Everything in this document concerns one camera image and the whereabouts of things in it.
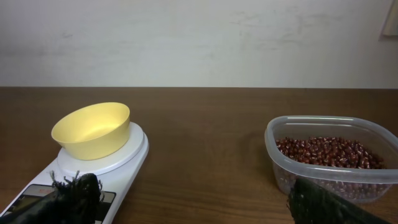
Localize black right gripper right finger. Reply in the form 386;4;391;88
287;179;388;224

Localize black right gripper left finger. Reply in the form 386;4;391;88
1;171;104;224

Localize white digital kitchen scale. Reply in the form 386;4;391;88
1;122;149;224

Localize pale yellow plastic bowl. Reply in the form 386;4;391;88
51;102;130;161

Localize red adzuki beans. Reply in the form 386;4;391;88
275;137;391;200

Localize clear plastic food container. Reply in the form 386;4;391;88
264;115;397;203

